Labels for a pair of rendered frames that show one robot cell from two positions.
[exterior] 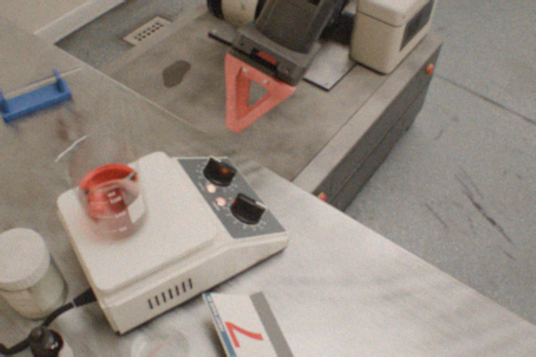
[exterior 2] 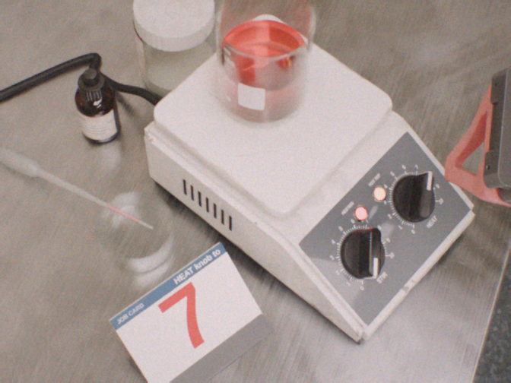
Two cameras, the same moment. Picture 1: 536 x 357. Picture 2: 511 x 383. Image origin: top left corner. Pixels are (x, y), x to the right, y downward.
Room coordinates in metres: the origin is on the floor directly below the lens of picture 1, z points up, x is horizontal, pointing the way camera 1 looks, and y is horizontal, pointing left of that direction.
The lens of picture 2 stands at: (0.16, -0.24, 1.39)
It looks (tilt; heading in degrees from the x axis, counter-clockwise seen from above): 60 degrees down; 75
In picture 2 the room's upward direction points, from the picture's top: 2 degrees clockwise
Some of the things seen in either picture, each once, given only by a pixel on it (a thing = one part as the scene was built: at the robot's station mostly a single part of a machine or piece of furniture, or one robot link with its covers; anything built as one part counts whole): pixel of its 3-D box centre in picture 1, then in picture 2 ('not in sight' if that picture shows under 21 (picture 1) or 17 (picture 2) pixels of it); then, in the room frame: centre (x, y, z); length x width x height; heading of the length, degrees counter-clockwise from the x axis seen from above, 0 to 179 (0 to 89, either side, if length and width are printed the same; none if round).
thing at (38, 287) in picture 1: (28, 275); (176, 39); (0.22, 0.23, 0.79); 0.06 x 0.06 x 0.08
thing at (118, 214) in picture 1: (107, 191); (261, 54); (0.26, 0.14, 0.88); 0.07 x 0.06 x 0.08; 104
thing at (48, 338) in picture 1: (48, 346); (95, 100); (0.15, 0.19, 0.78); 0.03 x 0.03 x 0.07
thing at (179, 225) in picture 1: (134, 216); (273, 110); (0.27, 0.12, 0.83); 0.12 x 0.12 x 0.01; 36
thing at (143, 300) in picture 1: (164, 231); (299, 166); (0.28, 0.10, 0.79); 0.22 x 0.13 x 0.08; 126
